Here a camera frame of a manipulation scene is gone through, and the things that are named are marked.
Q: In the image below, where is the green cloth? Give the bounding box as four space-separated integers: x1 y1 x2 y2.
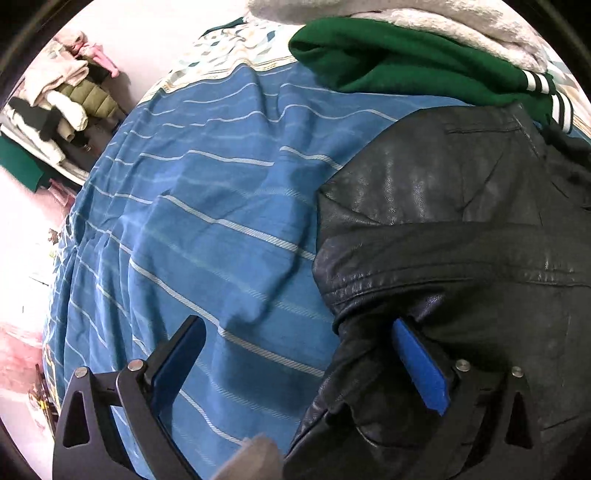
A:
0 137 46 193

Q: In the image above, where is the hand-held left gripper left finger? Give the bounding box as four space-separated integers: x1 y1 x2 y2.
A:
52 315 207 480

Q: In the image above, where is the blue striped bed sheet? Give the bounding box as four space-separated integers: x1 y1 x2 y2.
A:
42 61 476 480

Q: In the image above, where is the white fleece garment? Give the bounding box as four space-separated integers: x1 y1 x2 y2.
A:
246 0 552 77

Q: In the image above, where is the green varsity jacket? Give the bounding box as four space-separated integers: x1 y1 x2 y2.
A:
288 17 574 136

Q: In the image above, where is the pile of assorted clothes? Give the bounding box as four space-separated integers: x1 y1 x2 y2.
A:
2 28 125 172

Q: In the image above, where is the black leather jacket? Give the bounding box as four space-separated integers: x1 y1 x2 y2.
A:
283 104 591 480

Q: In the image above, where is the patterned white quilt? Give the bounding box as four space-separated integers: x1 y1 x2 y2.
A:
139 17 308 109

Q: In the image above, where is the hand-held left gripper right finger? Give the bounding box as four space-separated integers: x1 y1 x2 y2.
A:
392 319 542 480

